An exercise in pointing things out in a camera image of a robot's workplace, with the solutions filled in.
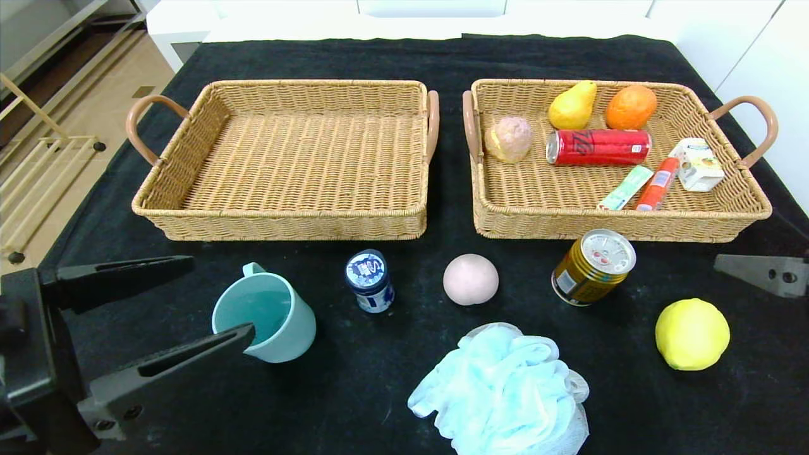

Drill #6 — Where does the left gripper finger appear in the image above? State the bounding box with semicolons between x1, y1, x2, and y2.
76;322;256;442
39;255;195;315

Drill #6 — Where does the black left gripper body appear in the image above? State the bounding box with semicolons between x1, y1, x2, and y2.
0;267;100;455

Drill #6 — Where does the teal plastic mug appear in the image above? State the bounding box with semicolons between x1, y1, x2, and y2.
211;262;317;364

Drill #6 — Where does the pink peach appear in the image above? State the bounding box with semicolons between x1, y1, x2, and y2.
442;253;500;306

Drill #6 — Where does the gold Red Bull can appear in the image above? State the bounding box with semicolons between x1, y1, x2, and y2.
551;229;637;307

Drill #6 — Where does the yellow lemon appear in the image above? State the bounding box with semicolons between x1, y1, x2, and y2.
655;298;731;372

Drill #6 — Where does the empty wicker basket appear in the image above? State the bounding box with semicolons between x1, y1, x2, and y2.
125;79;440;241

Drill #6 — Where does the wicker basket with food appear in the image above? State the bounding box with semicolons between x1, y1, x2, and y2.
462;78;779;243

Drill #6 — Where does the cream wooden rack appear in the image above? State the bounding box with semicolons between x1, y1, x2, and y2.
0;73;107;266

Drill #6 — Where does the small blue white bottle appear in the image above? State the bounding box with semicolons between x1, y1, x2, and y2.
344;249;396;314

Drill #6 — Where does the light blue bath loofah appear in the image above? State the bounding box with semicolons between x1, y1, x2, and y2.
408;323;590;455

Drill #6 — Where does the lumpy pink bread bun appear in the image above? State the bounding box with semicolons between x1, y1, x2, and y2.
484;116;533;164

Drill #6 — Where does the yellow pear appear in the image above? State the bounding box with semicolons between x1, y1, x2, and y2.
547;80;597;131

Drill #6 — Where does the red cola can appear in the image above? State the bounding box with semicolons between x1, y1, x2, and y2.
545;129;652;167

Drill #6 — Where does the green candy packet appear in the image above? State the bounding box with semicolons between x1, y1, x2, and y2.
596;166;654;211

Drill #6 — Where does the orange fruit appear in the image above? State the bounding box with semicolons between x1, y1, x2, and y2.
605;85;658;131

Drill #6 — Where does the orange sausage stick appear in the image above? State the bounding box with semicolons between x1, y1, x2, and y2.
634;157;681;212

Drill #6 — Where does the white tea carton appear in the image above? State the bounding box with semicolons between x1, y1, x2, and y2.
669;137;726;192

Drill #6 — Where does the grey metal shelf frame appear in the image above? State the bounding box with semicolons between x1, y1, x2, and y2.
0;0;146;83

